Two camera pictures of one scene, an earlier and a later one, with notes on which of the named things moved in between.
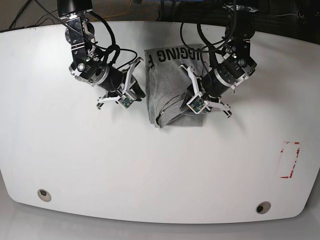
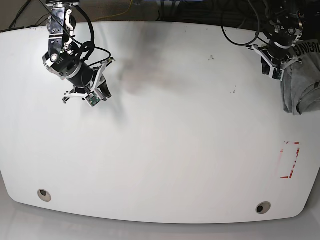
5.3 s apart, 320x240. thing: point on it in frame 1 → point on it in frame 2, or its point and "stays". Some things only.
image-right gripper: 224,107 → 276,72
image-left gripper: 131,84 → 95,95
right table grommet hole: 263,207 stays
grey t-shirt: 168,88 → 300,88
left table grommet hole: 44,195 stays
